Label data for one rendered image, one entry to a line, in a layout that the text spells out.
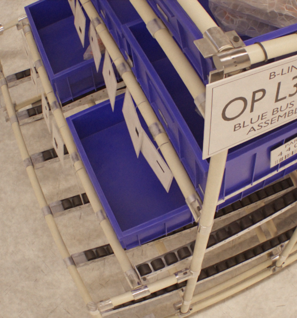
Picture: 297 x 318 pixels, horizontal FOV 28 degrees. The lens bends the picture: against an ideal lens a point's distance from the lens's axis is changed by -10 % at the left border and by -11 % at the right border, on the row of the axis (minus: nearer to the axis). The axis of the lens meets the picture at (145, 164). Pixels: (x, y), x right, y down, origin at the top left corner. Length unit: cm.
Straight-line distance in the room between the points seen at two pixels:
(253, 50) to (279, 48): 5
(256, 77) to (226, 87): 5
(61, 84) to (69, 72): 6
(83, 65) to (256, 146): 71
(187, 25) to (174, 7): 4
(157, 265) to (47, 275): 86
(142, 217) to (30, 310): 88
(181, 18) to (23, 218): 173
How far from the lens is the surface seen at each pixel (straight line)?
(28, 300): 245
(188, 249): 170
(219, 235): 171
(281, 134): 125
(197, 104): 106
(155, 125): 147
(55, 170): 263
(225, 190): 136
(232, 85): 89
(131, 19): 165
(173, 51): 111
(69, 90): 188
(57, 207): 209
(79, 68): 179
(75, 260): 201
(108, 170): 179
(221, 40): 87
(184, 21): 96
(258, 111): 99
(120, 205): 174
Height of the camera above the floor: 233
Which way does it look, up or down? 63 degrees down
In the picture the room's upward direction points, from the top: 1 degrees counter-clockwise
